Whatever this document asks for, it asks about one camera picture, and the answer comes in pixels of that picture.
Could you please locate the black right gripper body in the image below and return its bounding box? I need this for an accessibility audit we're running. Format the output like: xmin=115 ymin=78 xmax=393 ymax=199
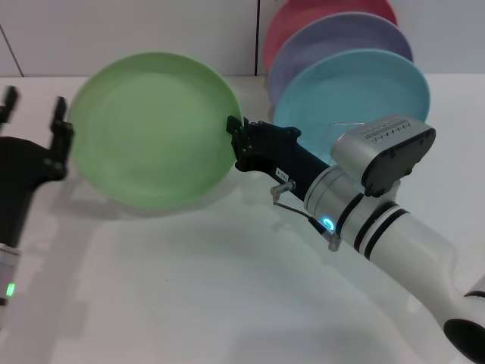
xmin=234 ymin=121 xmax=330 ymax=200

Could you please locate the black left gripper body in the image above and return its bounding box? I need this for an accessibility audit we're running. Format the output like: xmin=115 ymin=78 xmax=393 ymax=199
xmin=0 ymin=136 xmax=64 ymax=249

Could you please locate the green plastic plate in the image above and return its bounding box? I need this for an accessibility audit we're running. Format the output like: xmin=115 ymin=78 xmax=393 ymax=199
xmin=67 ymin=52 xmax=244 ymax=212

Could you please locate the light blue plastic plate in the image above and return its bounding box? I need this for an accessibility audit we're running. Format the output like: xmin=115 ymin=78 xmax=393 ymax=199
xmin=272 ymin=48 xmax=431 ymax=162

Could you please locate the pink plastic plate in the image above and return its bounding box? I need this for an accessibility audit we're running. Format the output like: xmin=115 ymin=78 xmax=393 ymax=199
xmin=263 ymin=0 xmax=399 ymax=77

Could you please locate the purple plastic plate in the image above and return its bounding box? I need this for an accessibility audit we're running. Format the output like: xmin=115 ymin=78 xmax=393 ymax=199
xmin=267 ymin=11 xmax=415 ymax=109

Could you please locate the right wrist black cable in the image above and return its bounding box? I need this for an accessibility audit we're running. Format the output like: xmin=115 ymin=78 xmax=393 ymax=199
xmin=270 ymin=179 xmax=342 ymax=253

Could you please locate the right wrist camera housing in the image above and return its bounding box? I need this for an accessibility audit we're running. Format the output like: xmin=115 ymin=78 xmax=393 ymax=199
xmin=331 ymin=112 xmax=437 ymax=197

